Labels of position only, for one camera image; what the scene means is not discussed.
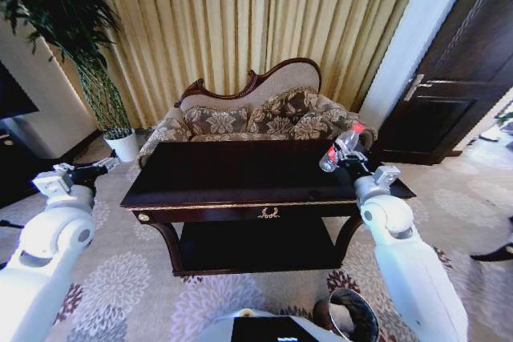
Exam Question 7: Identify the clear plastic bottle red cap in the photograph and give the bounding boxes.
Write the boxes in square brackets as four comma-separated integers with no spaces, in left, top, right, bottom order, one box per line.
[318,124,366,173]

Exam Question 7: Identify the silver trash bin black liner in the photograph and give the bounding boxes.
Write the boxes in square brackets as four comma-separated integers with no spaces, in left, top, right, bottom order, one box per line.
[312,287,382,342]

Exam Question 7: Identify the white plant pot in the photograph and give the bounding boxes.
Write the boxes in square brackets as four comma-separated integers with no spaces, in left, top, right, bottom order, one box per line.
[103,128,140,163]

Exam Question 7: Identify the brown floral cushion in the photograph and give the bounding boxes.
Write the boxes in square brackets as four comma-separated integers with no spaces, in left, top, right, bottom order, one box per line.
[183,105,250,137]
[244,91,320,135]
[289,111,364,142]

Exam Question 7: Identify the dark wooden cabinet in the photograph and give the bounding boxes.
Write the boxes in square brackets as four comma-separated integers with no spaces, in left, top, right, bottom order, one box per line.
[0,117,53,209]

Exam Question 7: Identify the dark wooden table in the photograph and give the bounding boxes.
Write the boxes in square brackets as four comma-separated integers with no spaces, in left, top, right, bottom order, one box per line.
[119,139,418,278]

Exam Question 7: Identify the beige floral wood-trimmed sofa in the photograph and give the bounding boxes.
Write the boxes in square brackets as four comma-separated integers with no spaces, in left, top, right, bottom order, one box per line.
[137,57,380,170]

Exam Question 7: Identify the dark television screen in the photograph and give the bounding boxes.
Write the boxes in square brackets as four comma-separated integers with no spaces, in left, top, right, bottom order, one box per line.
[0,60,40,121]

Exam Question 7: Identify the dark wooden door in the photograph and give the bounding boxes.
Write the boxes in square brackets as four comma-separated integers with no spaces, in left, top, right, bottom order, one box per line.
[374,0,513,167]

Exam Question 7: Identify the tall green potted plant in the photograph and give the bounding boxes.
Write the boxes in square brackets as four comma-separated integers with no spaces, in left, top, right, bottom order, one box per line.
[0,0,135,139]

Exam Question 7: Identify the yellow pleated curtain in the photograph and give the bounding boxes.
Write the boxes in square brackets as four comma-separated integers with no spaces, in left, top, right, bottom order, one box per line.
[86,0,430,129]

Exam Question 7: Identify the silver door handle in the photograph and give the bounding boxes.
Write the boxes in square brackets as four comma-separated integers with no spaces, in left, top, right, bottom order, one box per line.
[402,73,434,102]

